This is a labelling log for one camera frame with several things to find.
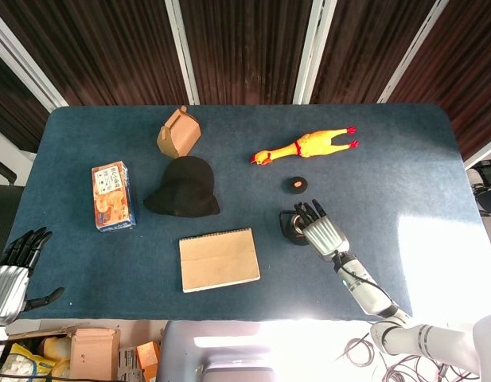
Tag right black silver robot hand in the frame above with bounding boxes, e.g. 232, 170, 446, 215
293, 198, 351, 263

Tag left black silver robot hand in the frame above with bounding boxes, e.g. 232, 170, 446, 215
0, 227, 66, 326

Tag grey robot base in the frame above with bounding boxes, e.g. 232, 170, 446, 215
155, 320, 278, 382

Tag small black round object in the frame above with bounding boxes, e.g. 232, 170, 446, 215
279, 209, 310, 247

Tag yellow snack bag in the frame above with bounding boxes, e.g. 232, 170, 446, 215
0, 341, 56, 382

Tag open cardboard box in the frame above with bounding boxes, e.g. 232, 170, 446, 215
8, 325, 122, 382

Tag round black lid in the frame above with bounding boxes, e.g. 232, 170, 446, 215
283, 175, 310, 196

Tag black office chair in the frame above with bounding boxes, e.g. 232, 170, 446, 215
0, 154, 26, 262

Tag yellow rubber chicken toy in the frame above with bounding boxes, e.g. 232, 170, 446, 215
251, 126, 360, 166

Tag blue table cloth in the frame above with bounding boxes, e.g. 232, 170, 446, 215
8, 103, 491, 322

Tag brown spiral notebook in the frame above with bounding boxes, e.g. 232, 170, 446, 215
178, 227, 262, 294

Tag blue cookie box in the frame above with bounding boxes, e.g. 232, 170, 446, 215
91, 160, 138, 232

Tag small white printed carton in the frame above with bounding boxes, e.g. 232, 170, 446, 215
118, 346, 145, 382

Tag black fabric hat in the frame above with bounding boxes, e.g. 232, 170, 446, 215
143, 155, 221, 219

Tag small orange box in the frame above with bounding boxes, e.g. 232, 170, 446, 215
135, 341, 162, 382

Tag black chair with white part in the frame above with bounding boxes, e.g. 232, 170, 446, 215
466, 158, 491, 218

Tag brown paper gable box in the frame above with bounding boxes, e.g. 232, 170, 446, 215
156, 105, 201, 158

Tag tangled black cables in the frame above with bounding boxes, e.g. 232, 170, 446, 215
334, 333, 481, 382

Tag white partition post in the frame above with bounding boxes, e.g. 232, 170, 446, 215
293, 0, 329, 106
164, 0, 201, 106
0, 7, 69, 113
377, 0, 450, 104

